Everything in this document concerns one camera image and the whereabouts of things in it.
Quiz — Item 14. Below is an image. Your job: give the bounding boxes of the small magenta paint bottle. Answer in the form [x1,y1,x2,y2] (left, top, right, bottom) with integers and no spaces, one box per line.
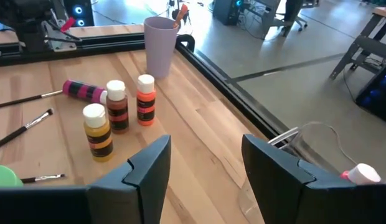
[62,79,108,105]

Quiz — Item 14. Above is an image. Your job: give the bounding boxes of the small orange paint bottle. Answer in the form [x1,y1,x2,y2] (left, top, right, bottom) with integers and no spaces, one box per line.
[136,73,157,127]

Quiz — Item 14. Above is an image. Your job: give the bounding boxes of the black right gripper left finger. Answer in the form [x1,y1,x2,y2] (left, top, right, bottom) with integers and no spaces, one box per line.
[87,134,172,224]

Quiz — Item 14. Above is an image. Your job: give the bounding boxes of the small brown paint bottle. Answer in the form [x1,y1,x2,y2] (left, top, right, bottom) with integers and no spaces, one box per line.
[105,80,130,135]

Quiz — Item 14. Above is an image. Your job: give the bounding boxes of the small red paint bottle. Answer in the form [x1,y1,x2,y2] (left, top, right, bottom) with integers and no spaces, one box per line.
[339,162,382,186]

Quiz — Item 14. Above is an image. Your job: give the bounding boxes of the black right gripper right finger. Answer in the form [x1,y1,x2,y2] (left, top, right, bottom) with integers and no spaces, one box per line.
[242,134,359,224]

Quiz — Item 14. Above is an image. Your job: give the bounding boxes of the small yellow paint bottle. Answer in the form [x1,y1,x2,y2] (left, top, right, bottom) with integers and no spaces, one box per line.
[82,103,115,163]

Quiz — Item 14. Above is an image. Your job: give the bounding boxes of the clear plastic bin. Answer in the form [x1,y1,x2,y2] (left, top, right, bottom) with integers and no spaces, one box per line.
[238,120,368,224]

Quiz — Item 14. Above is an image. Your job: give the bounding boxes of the white cup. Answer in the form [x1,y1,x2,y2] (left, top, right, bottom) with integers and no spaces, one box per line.
[143,16,181,79]

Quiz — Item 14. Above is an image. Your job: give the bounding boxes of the orange paintbrush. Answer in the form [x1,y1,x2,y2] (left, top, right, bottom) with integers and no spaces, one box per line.
[172,3,190,29]

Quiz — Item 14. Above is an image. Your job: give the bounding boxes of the black computer tower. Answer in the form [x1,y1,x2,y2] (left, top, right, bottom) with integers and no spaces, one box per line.
[62,0,96,28]
[212,0,243,26]
[354,62,386,125]

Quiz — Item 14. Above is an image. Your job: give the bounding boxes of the black office chair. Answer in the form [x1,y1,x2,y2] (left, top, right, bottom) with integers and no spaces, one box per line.
[275,0,309,38]

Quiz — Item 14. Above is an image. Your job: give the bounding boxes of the large green paint bottle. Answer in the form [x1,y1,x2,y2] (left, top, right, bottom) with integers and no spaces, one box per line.
[0,164,25,188]

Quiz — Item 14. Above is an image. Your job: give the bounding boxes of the wooden top metal workbench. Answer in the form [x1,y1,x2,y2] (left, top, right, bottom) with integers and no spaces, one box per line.
[329,6,386,80]

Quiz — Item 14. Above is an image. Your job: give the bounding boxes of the black handled paintbrush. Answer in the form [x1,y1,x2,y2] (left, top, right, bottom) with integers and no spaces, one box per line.
[0,89,64,110]
[20,173,67,184]
[0,107,55,152]

